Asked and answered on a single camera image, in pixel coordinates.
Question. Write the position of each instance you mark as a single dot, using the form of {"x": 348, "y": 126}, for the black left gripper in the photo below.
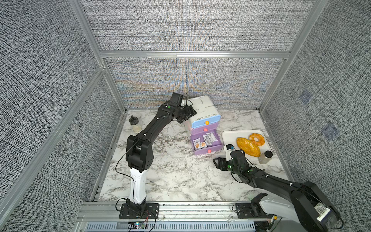
{"x": 190, "y": 112}

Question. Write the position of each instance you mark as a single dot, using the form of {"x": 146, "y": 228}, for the white blue drawer cabinet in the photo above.
{"x": 206, "y": 111}

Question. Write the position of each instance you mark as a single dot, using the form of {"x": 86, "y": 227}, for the orange glazed donut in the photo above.
{"x": 257, "y": 139}

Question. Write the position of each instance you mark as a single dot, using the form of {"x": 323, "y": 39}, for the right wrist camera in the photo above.
{"x": 230, "y": 147}

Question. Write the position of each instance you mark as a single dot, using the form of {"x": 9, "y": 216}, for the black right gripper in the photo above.
{"x": 223, "y": 160}

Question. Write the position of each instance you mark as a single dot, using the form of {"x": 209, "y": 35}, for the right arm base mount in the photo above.
{"x": 252, "y": 210}

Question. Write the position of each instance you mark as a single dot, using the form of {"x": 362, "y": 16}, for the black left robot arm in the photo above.
{"x": 139, "y": 154}

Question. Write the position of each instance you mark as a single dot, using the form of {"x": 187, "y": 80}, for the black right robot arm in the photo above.
{"x": 303, "y": 203}

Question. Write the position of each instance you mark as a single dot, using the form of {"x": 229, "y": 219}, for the aluminium front rail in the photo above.
{"x": 177, "y": 217}

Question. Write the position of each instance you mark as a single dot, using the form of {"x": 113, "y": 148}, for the white rectangular tray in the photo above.
{"x": 229, "y": 137}

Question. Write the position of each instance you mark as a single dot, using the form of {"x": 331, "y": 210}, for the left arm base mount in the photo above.
{"x": 131, "y": 210}

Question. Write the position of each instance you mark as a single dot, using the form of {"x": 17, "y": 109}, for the white cookie packet top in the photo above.
{"x": 212, "y": 137}

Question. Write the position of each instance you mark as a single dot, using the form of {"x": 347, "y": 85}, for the white cookie packet orange picture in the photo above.
{"x": 197, "y": 144}

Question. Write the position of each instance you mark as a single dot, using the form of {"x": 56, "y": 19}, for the purple drawer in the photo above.
{"x": 216, "y": 146}
{"x": 199, "y": 130}

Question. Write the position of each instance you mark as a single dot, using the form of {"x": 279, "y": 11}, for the yellow bread loaf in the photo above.
{"x": 248, "y": 147}

